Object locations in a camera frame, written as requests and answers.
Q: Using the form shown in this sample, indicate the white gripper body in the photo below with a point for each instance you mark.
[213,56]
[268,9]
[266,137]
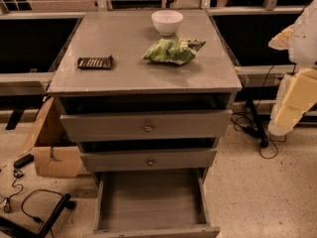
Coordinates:
[305,40]

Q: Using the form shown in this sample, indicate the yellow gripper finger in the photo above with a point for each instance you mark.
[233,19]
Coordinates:
[296,95]

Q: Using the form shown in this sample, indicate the grey bottom drawer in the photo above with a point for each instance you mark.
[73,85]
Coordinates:
[152,204]

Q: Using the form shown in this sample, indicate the grey drawer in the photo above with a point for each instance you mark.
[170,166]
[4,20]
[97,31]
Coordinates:
[152,204]
[148,160]
[146,125]

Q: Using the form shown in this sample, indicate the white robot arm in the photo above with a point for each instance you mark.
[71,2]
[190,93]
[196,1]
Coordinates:
[302,45]

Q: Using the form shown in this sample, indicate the grey middle drawer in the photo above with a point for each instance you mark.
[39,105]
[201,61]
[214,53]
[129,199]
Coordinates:
[148,160]

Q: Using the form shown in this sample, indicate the grey drawer cabinet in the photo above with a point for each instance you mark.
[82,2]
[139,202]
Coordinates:
[133,84]

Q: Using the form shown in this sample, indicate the grey top drawer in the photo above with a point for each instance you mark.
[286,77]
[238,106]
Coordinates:
[146,125]

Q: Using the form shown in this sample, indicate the black stand leg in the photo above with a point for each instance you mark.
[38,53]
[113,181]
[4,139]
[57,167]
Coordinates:
[259,127]

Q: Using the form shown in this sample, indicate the green chip bag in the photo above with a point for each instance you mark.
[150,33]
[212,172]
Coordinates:
[178,51]

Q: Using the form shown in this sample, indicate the white ceramic bowl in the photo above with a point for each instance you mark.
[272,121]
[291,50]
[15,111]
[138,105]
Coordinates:
[166,22]

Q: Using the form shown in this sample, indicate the dark snack bar wrapper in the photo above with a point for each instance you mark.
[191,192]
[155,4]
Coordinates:
[95,63]

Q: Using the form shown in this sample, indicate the brown cardboard box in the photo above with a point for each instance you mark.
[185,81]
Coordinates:
[54,155]

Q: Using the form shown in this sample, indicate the black power adapter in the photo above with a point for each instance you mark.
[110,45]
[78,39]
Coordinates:
[23,161]

